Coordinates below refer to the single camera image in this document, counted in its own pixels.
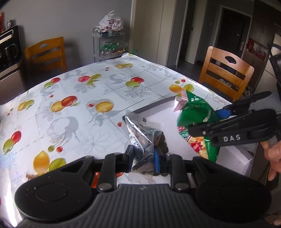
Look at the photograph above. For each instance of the person's right hand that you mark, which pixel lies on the person's right hand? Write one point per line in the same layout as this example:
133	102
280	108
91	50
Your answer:
273	155

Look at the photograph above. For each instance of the white cardboard box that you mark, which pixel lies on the white cardboard box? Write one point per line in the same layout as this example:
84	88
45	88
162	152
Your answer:
162	114

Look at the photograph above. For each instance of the wooden chair right side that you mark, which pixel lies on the wooden chair right side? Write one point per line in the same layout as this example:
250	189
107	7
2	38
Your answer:
226	72

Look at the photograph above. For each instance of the white plastic bag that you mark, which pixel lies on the white plastic bag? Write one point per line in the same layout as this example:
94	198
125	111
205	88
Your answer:
111	23

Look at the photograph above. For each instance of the grey cabinet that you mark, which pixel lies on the grey cabinet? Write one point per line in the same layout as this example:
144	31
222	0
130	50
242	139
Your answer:
12	85

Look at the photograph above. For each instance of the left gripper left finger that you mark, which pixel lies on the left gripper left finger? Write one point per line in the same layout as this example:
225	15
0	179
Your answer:
128	158

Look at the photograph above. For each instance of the black coffee machine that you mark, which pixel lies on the black coffee machine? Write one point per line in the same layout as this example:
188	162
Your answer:
11	52

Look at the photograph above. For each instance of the wooden chair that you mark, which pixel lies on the wooden chair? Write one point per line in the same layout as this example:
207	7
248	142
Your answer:
45	56
226	72

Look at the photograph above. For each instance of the green candies on shelf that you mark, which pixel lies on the green candies on shelf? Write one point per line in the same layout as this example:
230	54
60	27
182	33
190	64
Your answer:
109	47

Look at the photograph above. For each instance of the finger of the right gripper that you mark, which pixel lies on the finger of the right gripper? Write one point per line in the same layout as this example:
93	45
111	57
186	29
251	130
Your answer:
241	106
204	130

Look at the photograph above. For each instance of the fruit pattern tablecloth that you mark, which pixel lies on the fruit pattern tablecloth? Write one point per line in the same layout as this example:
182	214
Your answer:
80	113

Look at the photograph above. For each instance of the clear dark snack packet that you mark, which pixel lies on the clear dark snack packet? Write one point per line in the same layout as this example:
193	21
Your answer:
144	135

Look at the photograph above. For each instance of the green chips bag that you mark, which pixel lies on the green chips bag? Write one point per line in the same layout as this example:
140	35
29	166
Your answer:
196	111

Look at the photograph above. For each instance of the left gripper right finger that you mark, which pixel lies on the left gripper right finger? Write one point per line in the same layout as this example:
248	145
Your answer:
159	161

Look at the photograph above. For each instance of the wooden chair far side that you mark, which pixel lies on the wooden chair far side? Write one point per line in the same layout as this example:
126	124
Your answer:
45	56

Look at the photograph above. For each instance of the metal shelf cart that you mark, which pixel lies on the metal shelf cart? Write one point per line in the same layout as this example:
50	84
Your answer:
99	38

